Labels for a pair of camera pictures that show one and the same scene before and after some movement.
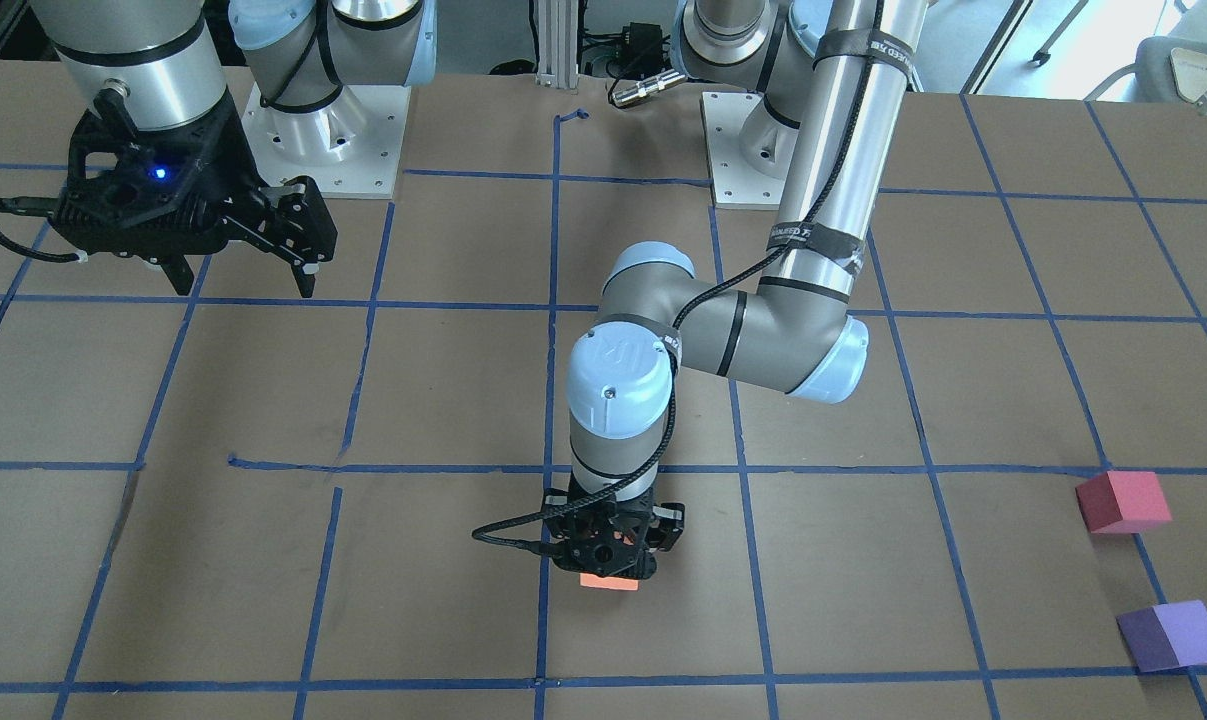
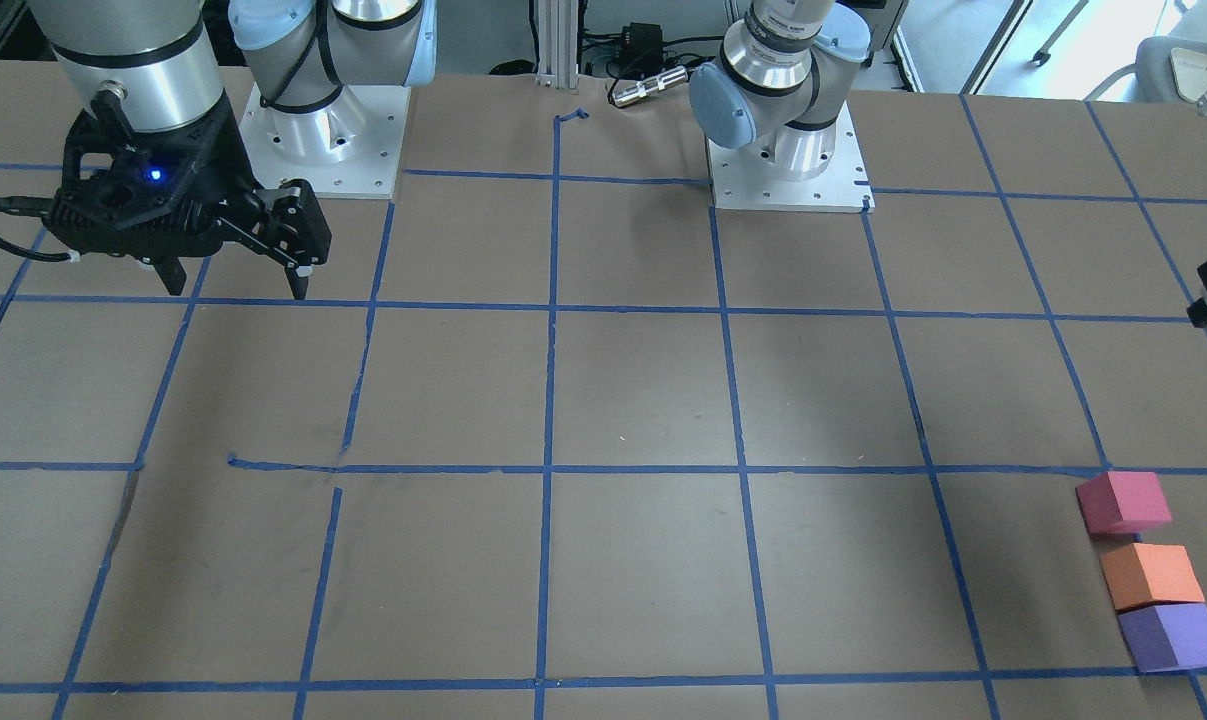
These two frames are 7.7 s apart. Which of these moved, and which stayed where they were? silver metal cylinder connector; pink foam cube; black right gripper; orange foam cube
Moved: orange foam cube
Stayed: pink foam cube; black right gripper; silver metal cylinder connector
